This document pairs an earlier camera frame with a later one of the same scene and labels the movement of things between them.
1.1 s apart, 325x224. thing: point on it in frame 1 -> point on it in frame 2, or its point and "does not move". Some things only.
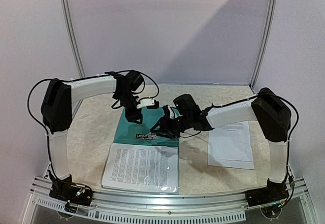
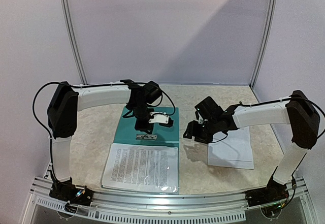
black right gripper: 169,124 -> 199,129
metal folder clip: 146,136 does not move
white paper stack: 230,146 does not move
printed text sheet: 141,167 does not move
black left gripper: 131,116 -> 145,128
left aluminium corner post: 80,63 does not move
